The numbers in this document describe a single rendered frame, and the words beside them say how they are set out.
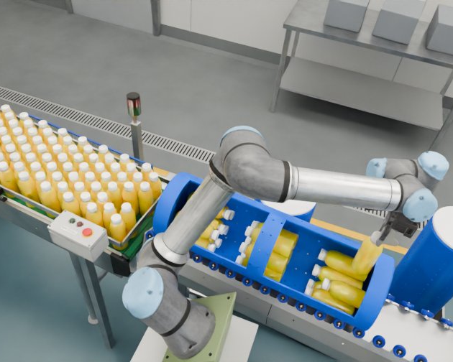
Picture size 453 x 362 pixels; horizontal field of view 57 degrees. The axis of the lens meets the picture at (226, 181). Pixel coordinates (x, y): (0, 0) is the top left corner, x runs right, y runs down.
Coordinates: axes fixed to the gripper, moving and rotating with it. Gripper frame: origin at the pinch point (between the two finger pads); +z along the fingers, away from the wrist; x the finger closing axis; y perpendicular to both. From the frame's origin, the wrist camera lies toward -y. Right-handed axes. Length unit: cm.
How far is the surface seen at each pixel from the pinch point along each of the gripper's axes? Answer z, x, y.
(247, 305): 53, -13, -32
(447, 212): 33, 62, 32
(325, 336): 50, -12, 0
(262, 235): 16.2, -5.8, -34.9
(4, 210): 57, -23, -153
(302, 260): 39.4, 8.7, -19.0
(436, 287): 60, 42, 42
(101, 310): 92, -30, -98
